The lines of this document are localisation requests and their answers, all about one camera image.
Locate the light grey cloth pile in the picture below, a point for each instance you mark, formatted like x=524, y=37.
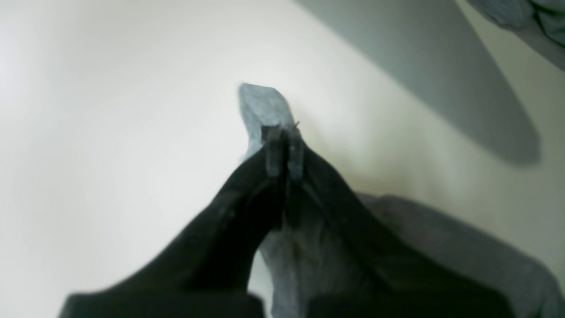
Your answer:
x=538, y=23

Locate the grey t-shirt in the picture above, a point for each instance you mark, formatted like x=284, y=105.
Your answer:
x=314, y=260

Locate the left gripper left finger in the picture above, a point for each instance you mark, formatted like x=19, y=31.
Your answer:
x=204, y=271

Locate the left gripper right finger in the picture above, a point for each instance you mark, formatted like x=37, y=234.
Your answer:
x=405, y=287

